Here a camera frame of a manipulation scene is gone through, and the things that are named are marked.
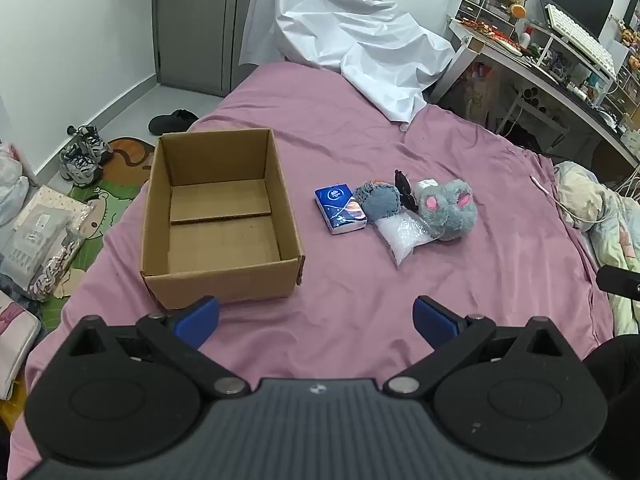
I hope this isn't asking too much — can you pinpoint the brown paper bag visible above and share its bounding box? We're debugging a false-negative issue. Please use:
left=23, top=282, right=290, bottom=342
left=457, top=62, right=501, bottom=126

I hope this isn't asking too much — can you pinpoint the clear bag of white beads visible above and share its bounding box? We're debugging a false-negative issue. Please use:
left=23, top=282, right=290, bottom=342
left=375, top=210, right=435, bottom=267

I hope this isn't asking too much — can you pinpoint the grey door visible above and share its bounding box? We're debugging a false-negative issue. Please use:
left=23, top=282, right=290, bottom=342
left=152, top=0, right=261, bottom=97

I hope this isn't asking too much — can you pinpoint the white draped sheet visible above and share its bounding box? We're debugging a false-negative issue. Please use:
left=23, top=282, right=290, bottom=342
left=239, top=0, right=457, bottom=126

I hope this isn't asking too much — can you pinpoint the patterned foil bag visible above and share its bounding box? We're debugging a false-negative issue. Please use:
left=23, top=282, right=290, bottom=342
left=27, top=230, right=88, bottom=301

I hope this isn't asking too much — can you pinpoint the white desk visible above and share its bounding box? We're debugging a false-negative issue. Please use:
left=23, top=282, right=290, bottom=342
left=430, top=17, right=640, bottom=171

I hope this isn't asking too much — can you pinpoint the grey plush paw toy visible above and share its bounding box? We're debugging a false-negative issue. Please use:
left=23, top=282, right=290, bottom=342
left=416, top=180, right=478, bottom=243

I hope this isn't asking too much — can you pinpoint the white monitor riser shelf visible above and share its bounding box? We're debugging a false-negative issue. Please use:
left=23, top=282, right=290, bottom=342
left=530, top=20, right=618, bottom=106

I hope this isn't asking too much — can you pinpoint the beige dotted package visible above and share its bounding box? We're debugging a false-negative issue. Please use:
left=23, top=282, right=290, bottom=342
left=12, top=185, right=93, bottom=241

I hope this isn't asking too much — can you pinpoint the person's black clothed leg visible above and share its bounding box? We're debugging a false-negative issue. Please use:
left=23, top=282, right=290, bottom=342
left=582, top=332, right=640, bottom=411

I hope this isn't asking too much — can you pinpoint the brown cardboard box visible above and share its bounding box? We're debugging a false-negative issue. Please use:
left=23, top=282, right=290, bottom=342
left=139, top=128, right=306, bottom=311

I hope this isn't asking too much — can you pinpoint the blue tissue pack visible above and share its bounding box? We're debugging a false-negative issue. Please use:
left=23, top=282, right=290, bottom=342
left=314, top=185, right=368, bottom=236

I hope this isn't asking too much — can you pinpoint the cartoon floor rug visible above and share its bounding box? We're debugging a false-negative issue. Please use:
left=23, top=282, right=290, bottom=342
left=37, top=137, right=157, bottom=331

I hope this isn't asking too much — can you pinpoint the grey sneaker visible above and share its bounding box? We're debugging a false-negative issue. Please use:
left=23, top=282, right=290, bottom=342
left=59, top=145, right=101, bottom=183
left=67, top=125, right=113, bottom=163

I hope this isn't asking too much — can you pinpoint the pink cartoon cushion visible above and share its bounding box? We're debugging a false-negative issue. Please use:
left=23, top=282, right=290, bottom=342
left=0, top=290, right=42, bottom=401

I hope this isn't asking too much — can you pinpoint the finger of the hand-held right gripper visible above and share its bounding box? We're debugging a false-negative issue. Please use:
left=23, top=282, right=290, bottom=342
left=596, top=264, right=640, bottom=302

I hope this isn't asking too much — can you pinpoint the white plastic bag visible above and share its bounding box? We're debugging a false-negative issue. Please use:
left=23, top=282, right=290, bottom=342
left=0, top=175, right=31, bottom=226
left=0, top=142, right=23, bottom=181

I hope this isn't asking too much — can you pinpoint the white keyboard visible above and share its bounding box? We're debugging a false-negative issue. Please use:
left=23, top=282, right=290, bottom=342
left=544, top=4, right=618, bottom=81

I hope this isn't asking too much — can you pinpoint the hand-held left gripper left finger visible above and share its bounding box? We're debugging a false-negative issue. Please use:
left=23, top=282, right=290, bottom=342
left=65, top=296, right=251, bottom=400

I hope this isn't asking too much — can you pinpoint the black slipper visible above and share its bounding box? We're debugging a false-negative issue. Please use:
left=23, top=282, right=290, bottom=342
left=149, top=109, right=200, bottom=136

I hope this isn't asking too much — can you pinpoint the pink bed sheet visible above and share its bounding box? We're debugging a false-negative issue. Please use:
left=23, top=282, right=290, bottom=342
left=10, top=62, right=616, bottom=480

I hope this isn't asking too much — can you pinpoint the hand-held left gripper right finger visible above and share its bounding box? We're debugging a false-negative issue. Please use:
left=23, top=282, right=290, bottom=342
left=384, top=296, right=583, bottom=400

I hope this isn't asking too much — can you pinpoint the small drawer organizer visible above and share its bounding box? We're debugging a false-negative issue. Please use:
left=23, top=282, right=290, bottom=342
left=456, top=0, right=521, bottom=23

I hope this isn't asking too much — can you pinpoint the black lace hair accessory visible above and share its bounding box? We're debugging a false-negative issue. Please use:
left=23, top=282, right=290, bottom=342
left=394, top=170, right=418, bottom=211

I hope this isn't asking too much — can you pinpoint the white cable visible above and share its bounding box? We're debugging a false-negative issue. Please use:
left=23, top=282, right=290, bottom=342
left=530, top=175, right=601, bottom=223

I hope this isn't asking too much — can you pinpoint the grey mailer package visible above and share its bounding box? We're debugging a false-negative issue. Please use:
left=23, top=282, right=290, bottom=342
left=0, top=205, right=71, bottom=281

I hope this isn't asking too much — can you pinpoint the floral blanket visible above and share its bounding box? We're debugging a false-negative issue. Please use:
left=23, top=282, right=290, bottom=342
left=552, top=160, right=640, bottom=336

